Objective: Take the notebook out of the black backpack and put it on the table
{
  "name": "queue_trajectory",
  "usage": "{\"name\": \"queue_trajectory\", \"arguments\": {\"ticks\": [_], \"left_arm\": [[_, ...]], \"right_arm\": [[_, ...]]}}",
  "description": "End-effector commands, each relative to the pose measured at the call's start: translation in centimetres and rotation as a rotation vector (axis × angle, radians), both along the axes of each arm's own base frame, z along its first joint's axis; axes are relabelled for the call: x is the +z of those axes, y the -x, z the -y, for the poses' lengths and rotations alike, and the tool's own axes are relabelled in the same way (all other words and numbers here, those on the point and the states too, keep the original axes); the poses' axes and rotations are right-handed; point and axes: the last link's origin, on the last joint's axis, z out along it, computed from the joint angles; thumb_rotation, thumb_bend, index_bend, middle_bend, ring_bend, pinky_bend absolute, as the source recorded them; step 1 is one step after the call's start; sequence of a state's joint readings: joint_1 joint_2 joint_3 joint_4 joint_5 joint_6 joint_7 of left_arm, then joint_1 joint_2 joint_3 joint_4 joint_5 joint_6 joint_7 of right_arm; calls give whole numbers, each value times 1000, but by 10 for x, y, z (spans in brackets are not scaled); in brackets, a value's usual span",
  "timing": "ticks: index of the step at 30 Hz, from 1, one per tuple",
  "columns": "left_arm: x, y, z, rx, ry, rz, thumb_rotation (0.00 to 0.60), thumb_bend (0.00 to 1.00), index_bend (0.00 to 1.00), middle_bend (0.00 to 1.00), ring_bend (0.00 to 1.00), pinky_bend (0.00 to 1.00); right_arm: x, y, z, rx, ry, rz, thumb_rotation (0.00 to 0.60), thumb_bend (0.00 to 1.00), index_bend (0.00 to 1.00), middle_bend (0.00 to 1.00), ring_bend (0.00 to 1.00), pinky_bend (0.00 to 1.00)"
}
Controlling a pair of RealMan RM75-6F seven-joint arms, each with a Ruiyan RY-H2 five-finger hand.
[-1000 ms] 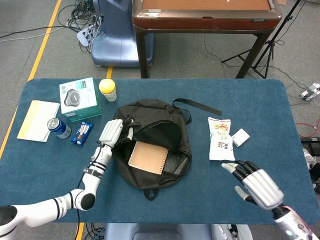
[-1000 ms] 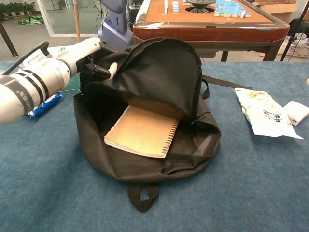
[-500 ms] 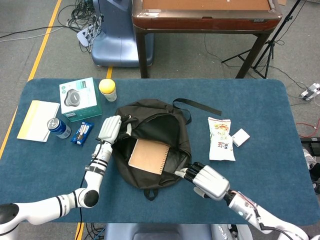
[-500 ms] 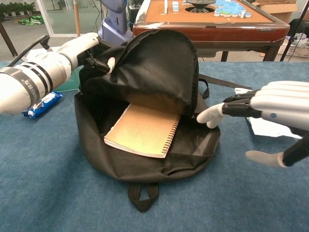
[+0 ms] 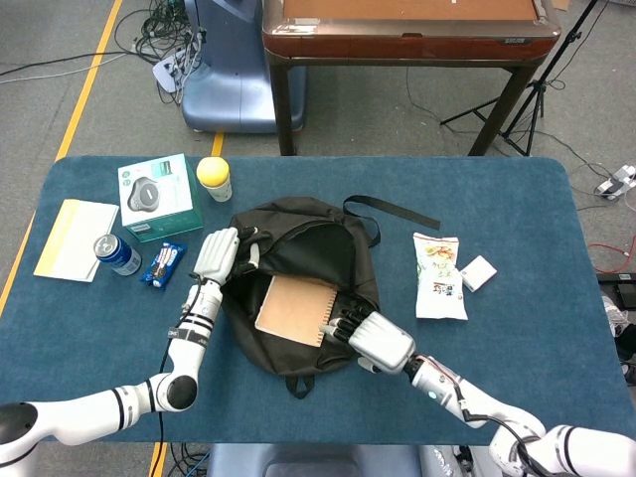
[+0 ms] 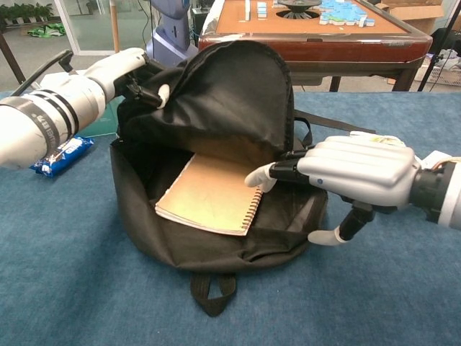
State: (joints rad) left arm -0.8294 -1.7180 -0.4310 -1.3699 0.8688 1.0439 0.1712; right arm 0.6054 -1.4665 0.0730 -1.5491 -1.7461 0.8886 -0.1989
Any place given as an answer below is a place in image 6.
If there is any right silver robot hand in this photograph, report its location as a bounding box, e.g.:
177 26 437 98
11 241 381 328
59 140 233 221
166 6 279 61
244 131 422 247

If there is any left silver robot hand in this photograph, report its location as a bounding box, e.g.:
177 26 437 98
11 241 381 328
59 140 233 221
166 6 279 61
84 48 171 110

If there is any black backpack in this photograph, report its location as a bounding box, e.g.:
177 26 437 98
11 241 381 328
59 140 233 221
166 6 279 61
109 39 377 318

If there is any brown spiral notebook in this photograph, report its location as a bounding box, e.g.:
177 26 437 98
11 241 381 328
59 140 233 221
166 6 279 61
154 154 264 237

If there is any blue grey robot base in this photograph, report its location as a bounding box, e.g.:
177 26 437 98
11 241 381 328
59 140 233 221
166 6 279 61
146 0 201 69

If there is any wooden pole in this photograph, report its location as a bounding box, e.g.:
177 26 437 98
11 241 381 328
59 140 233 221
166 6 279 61
109 0 122 54

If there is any green cloth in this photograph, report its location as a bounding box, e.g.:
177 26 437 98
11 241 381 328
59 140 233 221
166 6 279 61
27 23 68 37

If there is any blue cookie pack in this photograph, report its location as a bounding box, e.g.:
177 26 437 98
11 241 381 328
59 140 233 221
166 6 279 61
29 135 95 178

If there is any green potted plant row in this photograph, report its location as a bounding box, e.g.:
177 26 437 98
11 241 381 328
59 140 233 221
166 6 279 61
0 3 55 26

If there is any brown mahjong table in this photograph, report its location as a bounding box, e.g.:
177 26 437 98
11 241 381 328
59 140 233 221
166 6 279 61
197 0 433 93

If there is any white plastic basket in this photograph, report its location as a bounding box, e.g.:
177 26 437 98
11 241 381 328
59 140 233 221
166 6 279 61
430 53 461 86

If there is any black tripod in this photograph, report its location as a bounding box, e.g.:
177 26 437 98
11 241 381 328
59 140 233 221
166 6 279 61
417 0 461 93

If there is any blue mahjong tile heap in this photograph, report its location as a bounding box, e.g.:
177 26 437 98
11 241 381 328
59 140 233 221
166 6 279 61
318 0 377 28

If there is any cardboard box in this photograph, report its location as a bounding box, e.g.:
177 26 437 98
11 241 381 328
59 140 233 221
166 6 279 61
374 0 449 35

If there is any blue felt table mat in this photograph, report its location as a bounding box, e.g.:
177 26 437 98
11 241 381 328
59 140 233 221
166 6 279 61
0 89 461 346

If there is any white glass door frame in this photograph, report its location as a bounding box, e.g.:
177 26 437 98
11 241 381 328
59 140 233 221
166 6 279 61
53 0 152 57

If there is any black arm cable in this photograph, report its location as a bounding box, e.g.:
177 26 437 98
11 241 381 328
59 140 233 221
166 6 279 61
12 49 75 97

